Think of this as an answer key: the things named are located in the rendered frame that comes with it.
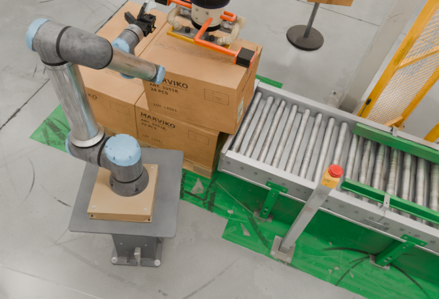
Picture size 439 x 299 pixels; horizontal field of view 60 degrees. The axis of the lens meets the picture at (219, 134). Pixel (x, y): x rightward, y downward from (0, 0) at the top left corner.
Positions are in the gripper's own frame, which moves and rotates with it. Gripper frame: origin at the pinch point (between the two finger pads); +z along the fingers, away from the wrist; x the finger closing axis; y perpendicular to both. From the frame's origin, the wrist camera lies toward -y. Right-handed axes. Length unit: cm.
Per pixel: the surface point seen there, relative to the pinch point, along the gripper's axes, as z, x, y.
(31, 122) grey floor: -18, -129, -101
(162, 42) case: 15.9, -34.7, -2.3
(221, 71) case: 4, -30, 40
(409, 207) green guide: -9, -69, 168
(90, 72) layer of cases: 6, -75, -53
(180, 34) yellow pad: 0.8, -11.0, 16.3
